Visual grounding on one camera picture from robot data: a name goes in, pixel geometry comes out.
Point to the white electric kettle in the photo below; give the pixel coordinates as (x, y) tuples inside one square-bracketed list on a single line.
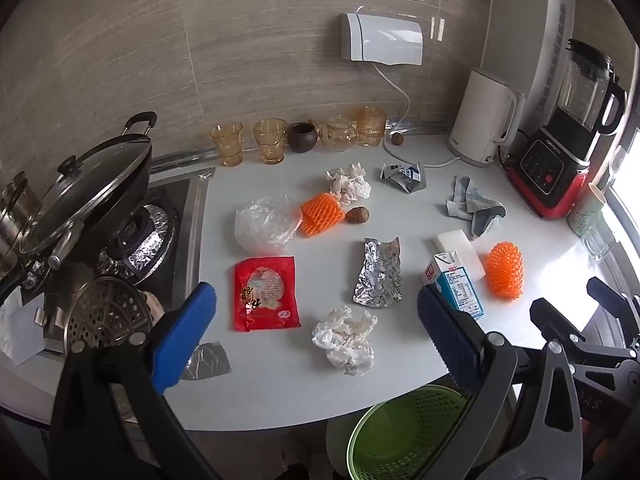
[(480, 120)]

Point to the orange spiky ball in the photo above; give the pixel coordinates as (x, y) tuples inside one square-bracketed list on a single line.
[(505, 270)]

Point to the blue and white milk carton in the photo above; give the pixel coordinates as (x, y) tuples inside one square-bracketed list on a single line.
[(457, 285)]

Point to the walnut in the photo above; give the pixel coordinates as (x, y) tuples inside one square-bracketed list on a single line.
[(397, 139)]

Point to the brown kiwi fruit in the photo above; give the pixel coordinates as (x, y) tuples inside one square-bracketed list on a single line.
[(358, 215)]

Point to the stainless gas stove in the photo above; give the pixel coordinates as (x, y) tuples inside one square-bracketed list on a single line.
[(192, 230)]

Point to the red snack packet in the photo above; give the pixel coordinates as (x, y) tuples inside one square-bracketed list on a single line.
[(265, 292)]

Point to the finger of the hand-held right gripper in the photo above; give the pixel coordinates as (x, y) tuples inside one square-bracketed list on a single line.
[(612, 302), (550, 317)]

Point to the black wok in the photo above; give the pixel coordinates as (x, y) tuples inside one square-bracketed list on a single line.
[(127, 190)]

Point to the amber ribbed glass mug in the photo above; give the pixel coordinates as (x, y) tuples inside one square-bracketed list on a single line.
[(372, 127)]

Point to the clear drinking glass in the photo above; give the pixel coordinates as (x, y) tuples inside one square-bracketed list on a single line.
[(599, 245)]

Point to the amber glass cup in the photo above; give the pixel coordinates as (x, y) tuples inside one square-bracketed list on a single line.
[(227, 145), (270, 142)]

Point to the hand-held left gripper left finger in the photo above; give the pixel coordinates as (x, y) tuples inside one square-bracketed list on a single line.
[(184, 330)]

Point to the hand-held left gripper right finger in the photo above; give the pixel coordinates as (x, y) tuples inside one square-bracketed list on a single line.
[(450, 342)]

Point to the grey dish rag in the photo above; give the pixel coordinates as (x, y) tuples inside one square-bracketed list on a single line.
[(475, 205)]

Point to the small silver foil piece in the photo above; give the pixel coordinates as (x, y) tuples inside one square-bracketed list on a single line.
[(210, 360)]

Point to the crumpled white tissue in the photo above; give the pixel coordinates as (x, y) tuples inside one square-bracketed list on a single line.
[(345, 342), (350, 185)]

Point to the blue and white wrapper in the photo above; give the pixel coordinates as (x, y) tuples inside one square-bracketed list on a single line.
[(402, 177)]

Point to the white rectangular block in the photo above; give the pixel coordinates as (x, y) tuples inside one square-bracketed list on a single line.
[(462, 245)]

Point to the green plastic basket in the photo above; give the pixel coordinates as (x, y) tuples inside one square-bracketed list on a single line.
[(400, 440)]

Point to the white paper sheet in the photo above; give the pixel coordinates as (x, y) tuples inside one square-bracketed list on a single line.
[(20, 332)]

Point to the white and green mug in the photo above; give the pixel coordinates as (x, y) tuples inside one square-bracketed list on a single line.
[(585, 212)]

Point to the glass wok lid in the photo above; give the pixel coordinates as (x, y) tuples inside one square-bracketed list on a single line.
[(85, 195)]

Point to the perforated steel steamer basket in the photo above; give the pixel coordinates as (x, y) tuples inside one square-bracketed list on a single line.
[(102, 310)]

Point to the red and black blender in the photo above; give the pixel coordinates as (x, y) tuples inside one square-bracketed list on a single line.
[(550, 170)]

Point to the brown ceramic pot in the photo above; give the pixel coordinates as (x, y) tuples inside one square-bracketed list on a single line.
[(301, 137)]

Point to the stainless steel pot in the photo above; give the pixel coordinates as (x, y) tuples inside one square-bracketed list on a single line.
[(17, 220)]

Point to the clear glass teapot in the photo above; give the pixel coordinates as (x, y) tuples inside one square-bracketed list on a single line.
[(337, 132)]

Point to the aluminium foil burner liner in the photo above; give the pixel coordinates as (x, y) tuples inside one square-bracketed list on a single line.
[(150, 250)]

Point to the white wall-mounted appliance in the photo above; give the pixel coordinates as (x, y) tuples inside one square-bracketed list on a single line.
[(382, 37)]

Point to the silver foil bag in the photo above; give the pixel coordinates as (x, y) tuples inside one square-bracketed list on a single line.
[(377, 275)]

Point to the orange foam fruit net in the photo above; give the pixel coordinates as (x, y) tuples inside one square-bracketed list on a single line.
[(320, 215)]

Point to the clear plastic bag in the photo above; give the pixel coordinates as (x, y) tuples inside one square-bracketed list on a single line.
[(262, 225)]

